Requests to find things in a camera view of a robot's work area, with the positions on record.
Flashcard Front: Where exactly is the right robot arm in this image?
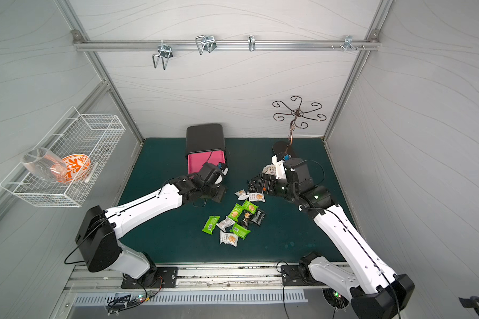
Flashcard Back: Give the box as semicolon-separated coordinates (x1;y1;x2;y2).
248;156;415;318

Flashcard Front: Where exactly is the white cookie packet middle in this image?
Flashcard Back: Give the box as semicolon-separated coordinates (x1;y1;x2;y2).
216;217;236;232

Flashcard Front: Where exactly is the clear glass cup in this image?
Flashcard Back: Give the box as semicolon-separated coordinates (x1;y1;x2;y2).
21;148;67;183

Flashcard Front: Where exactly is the metal hook small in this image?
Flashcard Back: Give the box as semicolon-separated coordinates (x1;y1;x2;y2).
247;35;255;52

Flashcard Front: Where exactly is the green cookie packet far left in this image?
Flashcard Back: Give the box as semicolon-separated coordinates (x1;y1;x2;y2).
202;216;220;235

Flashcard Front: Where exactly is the metal hook middle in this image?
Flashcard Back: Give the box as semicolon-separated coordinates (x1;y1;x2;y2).
195;35;217;55

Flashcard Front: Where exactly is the green cookie packet upper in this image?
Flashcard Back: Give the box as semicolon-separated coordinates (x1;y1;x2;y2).
242;200;258;215

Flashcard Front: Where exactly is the white cookie packet upper right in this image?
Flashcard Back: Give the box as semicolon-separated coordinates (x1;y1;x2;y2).
248;192;266;202

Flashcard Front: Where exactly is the orange patterned bowl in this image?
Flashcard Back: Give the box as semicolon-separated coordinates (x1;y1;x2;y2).
57;154;92;183

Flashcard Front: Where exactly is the white cookie packet small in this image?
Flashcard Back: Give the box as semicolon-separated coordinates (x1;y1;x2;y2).
235;190;249;201

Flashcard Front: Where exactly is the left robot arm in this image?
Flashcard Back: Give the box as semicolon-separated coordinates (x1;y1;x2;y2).
75;162;228;284

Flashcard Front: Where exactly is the green cookie packet centre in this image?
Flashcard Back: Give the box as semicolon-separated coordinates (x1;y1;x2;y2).
228;203;244;222

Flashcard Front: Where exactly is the green cookie packet lower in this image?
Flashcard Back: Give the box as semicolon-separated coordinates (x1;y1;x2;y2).
230;223;251;239

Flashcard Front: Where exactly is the white wire basket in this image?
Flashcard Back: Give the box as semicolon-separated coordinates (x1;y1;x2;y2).
0;107;125;207

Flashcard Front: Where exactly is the pink top drawer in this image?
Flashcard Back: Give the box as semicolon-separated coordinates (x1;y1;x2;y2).
188;150;226;174

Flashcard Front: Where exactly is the black cookie packet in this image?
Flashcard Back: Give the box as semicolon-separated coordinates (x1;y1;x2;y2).
250;209;266;227
239;212;253;229

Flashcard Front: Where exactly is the metal hook right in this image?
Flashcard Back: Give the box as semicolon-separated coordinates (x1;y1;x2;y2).
330;35;365;52

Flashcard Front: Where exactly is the black metal jewelry stand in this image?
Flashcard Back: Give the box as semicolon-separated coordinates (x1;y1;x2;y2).
271;95;327;157

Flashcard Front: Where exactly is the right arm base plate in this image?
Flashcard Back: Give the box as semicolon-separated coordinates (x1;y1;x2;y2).
279;264;317;287

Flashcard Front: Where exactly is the metal double hook left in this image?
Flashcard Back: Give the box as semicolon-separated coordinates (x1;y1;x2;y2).
152;42;174;70

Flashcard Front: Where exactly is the green cookie packet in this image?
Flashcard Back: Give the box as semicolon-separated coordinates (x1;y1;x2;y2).
228;203;244;222
202;216;220;235
230;223;251;239
242;200;258;215

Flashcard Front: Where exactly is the white cookie packet bottom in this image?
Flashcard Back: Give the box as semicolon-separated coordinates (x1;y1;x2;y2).
220;231;239;247

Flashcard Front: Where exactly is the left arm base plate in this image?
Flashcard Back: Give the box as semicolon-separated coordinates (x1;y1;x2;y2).
121;267;179;290

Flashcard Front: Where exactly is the white strainer orange handle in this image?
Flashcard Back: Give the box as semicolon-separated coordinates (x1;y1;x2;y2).
262;164;277;175

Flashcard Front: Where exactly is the black pink drawer cabinet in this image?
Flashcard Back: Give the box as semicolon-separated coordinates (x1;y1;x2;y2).
186;124;226;163

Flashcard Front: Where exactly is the metal rail bar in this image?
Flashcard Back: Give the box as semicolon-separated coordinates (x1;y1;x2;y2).
73;38;381;53

